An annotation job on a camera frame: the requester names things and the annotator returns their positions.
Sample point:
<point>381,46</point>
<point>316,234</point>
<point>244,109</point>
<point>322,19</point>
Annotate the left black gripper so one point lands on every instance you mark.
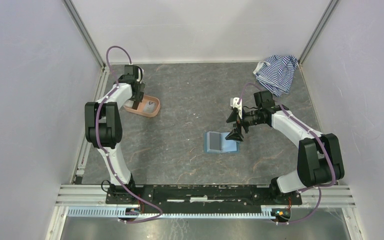
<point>138,97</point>

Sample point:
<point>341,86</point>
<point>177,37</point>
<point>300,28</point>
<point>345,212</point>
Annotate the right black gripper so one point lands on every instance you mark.
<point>236,134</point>

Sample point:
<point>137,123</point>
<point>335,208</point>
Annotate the teal card holder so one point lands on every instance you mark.
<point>228,146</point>

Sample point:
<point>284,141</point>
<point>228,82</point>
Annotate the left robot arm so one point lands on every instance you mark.
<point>103,129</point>

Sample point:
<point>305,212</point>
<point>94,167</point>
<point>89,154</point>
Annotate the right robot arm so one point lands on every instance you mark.
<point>319,160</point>

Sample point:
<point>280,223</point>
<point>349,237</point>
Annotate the white VIP card in tray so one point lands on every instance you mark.
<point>150,107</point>

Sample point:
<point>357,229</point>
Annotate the pink oval tray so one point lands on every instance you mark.
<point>128,104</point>

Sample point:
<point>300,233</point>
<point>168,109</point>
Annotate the blue striped cloth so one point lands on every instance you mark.
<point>276,73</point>

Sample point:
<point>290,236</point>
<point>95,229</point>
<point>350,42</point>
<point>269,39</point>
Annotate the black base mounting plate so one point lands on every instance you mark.
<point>207,199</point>

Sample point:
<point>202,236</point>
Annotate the aluminium frame rail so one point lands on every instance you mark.
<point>325,214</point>

